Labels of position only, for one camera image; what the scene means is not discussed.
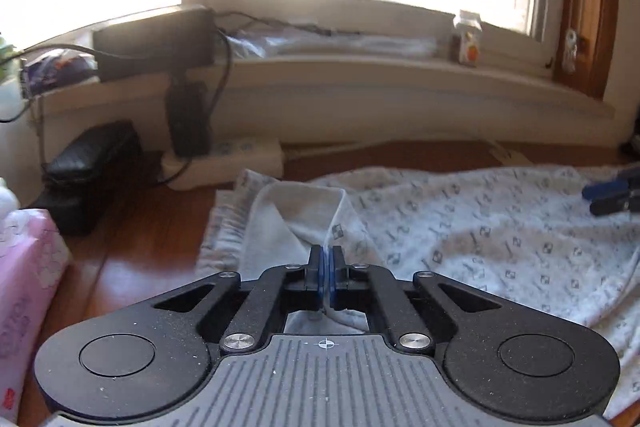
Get black pouch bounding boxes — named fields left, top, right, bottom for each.
left=42, top=121, right=143, bottom=238

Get white power strip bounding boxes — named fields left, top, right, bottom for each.
left=161, top=136, right=285, bottom=192

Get clear plastic bag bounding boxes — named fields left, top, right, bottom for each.
left=225, top=27, right=441, bottom=60

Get cream window sill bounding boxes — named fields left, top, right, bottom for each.
left=30, top=0, right=616, bottom=148

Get black adapter cable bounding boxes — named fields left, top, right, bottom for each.
left=157, top=29, right=235, bottom=185

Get pink tissue pack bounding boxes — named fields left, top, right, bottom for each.
left=0, top=207, right=71, bottom=427

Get purple printed packet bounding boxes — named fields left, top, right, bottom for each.
left=22, top=48, right=98, bottom=95

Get black rectangular device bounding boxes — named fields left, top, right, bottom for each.
left=92, top=6, right=221, bottom=82

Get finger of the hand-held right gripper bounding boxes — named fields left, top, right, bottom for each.
left=590, top=196, right=640, bottom=218
left=581, top=167, right=640, bottom=204

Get white printed pajama pants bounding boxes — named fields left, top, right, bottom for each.
left=195, top=164, right=640, bottom=413

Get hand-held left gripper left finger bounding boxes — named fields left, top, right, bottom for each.
left=152, top=244, right=327, bottom=353

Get clear bottle with orange label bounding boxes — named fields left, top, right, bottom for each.
left=452, top=10, right=483, bottom=68

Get beige desk cable plate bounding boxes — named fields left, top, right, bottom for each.
left=487, top=142, right=536, bottom=168

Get black power adapter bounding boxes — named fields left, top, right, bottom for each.
left=166, top=79, right=211, bottom=158

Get clear blind cord pull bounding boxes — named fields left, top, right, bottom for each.
left=562, top=28, right=580, bottom=74

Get small green plant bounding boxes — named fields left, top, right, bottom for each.
left=0, top=32, right=23, bottom=82

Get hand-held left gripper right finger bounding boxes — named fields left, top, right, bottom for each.
left=327, top=244, right=503, bottom=353

